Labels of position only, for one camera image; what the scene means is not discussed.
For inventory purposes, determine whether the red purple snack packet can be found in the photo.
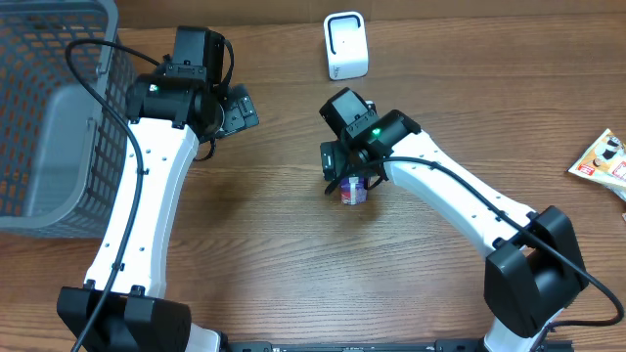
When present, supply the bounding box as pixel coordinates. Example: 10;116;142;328
339;176;368;205

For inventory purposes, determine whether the yellow orange snack bag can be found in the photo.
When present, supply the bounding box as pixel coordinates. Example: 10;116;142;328
568;128;625;200

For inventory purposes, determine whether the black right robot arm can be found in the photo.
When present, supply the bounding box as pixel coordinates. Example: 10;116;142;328
320;88;589;351

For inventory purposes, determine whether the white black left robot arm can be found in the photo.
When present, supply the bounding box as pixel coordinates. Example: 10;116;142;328
57;26;258;352

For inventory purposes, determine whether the white barcode scanner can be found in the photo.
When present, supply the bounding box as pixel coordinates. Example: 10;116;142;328
323;11;369;80

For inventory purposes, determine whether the grey plastic mesh basket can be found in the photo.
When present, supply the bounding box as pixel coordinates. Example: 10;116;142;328
1;0;136;238

